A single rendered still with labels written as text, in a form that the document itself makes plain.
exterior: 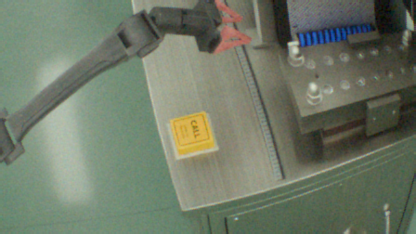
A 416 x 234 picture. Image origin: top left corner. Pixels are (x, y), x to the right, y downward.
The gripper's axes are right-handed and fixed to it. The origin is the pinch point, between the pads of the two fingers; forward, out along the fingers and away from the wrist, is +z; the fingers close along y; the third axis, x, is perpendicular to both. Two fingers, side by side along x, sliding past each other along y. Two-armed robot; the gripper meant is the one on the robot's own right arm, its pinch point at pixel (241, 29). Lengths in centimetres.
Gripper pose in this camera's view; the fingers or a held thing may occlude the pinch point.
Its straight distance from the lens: 213.0
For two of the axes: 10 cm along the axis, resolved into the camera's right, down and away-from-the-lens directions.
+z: 8.7, 0.8, 4.9
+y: 2.4, 8.0, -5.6
